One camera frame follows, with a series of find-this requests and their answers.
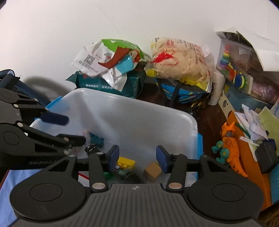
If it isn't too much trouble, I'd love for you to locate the teal toy figure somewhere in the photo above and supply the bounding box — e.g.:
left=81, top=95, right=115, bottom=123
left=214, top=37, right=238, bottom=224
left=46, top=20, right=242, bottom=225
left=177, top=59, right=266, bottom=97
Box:
left=89, top=132, right=104, bottom=148

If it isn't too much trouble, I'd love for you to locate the crumpled white green snack bag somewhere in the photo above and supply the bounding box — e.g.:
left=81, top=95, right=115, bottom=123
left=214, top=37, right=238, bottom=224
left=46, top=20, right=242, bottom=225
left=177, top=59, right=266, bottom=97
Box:
left=71, top=39, right=145, bottom=79

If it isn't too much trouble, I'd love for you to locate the tan cube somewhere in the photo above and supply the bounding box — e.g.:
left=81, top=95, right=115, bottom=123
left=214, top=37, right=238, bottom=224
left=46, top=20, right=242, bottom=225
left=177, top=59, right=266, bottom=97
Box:
left=144, top=162, right=162, bottom=182

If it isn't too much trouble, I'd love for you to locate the light blue box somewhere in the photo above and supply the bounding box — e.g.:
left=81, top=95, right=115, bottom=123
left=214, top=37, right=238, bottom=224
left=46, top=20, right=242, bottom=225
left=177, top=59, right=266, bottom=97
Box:
left=269, top=165, right=279, bottom=204

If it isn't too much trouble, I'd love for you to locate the orange dinosaur toy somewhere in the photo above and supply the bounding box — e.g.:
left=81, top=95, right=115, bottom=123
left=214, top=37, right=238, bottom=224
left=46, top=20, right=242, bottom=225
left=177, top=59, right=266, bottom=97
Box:
left=211, top=122, right=248, bottom=178

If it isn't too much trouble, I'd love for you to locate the prawn cracker bag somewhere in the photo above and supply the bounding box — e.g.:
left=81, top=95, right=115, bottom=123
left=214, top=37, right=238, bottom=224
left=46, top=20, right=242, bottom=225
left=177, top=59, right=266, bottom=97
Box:
left=145, top=37, right=215, bottom=93

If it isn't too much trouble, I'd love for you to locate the green red toy car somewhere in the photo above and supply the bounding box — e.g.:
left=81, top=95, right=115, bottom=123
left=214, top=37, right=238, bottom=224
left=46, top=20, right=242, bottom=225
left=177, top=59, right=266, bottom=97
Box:
left=104, top=164, right=134, bottom=180

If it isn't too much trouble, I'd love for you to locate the yellow toy brick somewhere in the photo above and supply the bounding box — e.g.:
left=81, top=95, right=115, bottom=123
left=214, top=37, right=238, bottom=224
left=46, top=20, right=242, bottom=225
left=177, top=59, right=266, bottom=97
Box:
left=116, top=156, right=136, bottom=170

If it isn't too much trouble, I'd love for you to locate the small black toy car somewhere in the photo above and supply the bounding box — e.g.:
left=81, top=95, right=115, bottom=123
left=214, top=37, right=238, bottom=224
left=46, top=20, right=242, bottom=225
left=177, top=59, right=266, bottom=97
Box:
left=85, top=144, right=100, bottom=156

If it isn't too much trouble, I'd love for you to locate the white paper sheet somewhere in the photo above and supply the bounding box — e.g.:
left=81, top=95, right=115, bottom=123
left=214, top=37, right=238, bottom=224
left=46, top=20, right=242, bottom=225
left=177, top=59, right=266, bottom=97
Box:
left=216, top=27, right=278, bottom=72

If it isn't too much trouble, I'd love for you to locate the teal tissue pack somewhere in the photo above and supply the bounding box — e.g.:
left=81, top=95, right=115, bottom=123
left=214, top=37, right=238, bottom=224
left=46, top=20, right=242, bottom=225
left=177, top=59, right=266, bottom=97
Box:
left=66, top=69, right=146, bottom=98

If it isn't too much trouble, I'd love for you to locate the orange box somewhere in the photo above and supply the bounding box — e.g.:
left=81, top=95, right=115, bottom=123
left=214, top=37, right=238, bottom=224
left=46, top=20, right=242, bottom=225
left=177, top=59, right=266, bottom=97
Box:
left=226, top=111, right=275, bottom=211

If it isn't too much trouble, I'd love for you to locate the white plastic bin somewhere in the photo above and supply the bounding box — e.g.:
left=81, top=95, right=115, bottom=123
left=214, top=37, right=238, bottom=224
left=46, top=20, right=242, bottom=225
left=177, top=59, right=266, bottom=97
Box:
left=32, top=88, right=203, bottom=175

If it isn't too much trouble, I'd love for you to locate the clear box with colourful toys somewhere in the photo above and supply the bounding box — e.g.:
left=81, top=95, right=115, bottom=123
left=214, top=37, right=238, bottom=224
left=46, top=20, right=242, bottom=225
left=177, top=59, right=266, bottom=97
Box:
left=217, top=34, right=278, bottom=104

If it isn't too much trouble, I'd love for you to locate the black small box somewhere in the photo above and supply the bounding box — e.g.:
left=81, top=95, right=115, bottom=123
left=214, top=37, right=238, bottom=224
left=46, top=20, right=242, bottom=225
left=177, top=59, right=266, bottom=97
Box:
left=255, top=139, right=278, bottom=174

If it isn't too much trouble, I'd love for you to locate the blue cloth mat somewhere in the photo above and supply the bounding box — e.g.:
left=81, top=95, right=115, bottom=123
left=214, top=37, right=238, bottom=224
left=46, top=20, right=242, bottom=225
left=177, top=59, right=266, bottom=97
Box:
left=0, top=169, right=41, bottom=226

